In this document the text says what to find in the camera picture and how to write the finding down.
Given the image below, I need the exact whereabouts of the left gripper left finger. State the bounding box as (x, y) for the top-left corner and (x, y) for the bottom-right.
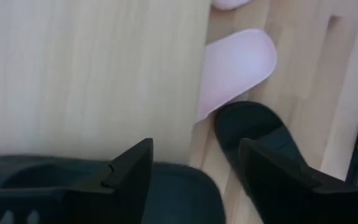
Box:
(62, 138), (154, 224)

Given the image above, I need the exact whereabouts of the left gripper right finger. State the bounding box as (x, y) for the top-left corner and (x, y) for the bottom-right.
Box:
(239, 138), (358, 224)

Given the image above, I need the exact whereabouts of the black slide sandal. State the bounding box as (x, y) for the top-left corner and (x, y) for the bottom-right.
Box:
(213, 100), (309, 200)
(0, 154), (227, 224)

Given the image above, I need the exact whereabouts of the pink slide sandal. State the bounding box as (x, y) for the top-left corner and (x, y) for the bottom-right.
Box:
(210, 0), (255, 11)
(195, 28), (278, 123)

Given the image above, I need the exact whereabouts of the wooden shelf with black frame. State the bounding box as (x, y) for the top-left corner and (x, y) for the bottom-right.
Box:
(0, 0), (211, 166)

